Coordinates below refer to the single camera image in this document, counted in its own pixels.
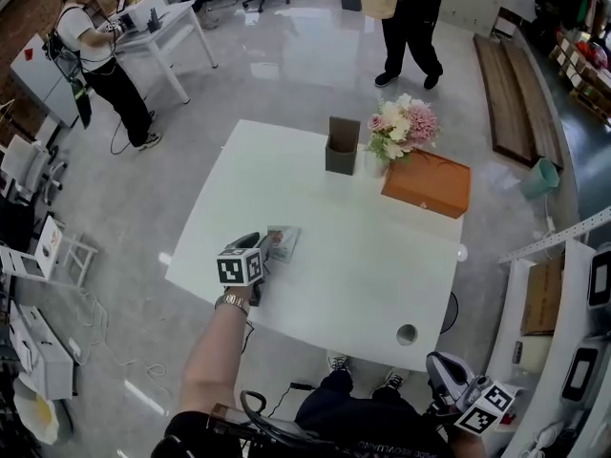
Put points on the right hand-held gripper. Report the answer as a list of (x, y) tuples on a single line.
[(487, 408)]

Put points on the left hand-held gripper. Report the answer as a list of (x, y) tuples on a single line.
[(238, 267)]

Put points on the small snack packet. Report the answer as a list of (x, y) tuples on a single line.
[(286, 246)]

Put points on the person's left forearm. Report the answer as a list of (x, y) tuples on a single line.
[(215, 365)]

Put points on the white desk with grommet hole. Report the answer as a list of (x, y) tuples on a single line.
[(334, 256)]

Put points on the person's right shoe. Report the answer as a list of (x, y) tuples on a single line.
[(396, 377)]

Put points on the person's shoe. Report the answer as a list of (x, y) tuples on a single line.
[(396, 377), (339, 363)]

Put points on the silver wristwatch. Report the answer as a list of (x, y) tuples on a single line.
[(232, 303)]

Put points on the person's black shirt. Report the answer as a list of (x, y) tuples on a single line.
[(382, 432)]

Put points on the white metal shelf rack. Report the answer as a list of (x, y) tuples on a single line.
[(549, 351)]

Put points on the person's left shoe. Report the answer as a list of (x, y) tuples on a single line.
[(339, 363)]

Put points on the person's black trousers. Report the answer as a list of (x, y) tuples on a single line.
[(329, 389)]

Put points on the dark grey open box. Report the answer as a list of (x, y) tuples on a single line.
[(341, 158)]

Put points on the brown cardboard box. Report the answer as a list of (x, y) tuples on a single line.
[(541, 294)]

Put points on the white device with black screen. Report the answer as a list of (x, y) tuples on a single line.
[(580, 375), (600, 277)]

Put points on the orange rectangular box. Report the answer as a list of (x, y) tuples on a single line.
[(427, 184)]

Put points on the pink and white flower bouquet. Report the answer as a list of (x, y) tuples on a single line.
[(403, 124)]

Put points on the white stool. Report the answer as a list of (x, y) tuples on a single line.
[(48, 251)]

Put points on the mint green bin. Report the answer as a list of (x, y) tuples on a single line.
[(539, 178)]

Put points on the white carton box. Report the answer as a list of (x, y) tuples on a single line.
[(43, 356)]

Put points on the white office chair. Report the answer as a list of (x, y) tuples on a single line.
[(26, 165)]

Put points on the white printer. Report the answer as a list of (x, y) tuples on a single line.
[(141, 12)]

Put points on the white cabinet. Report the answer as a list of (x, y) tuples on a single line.
[(43, 79)]

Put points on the wooden plank pallet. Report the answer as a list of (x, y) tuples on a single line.
[(503, 103), (537, 108)]

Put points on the stack of cardboard boxes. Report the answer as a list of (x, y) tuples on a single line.
[(582, 74)]

